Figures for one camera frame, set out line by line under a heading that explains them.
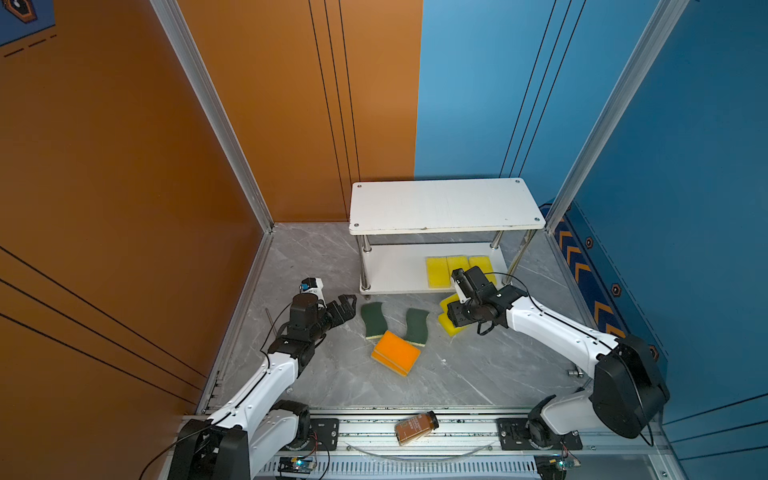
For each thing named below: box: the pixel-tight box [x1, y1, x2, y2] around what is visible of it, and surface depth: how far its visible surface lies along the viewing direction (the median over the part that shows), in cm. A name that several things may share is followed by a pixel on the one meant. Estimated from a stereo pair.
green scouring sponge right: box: [405, 308, 430, 347], surface depth 92 cm
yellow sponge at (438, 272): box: [426, 256, 451, 289], surface depth 100 cm
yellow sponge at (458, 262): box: [446, 256, 471, 277], surface depth 101 cm
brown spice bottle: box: [394, 410, 439, 447], surface depth 73 cm
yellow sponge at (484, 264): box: [468, 256, 497, 285], surface depth 101 cm
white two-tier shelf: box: [349, 178, 547, 295], surface depth 86 cm
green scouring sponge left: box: [361, 302, 388, 340], surface depth 94 cm
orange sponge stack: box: [371, 330, 421, 377], surface depth 83 cm
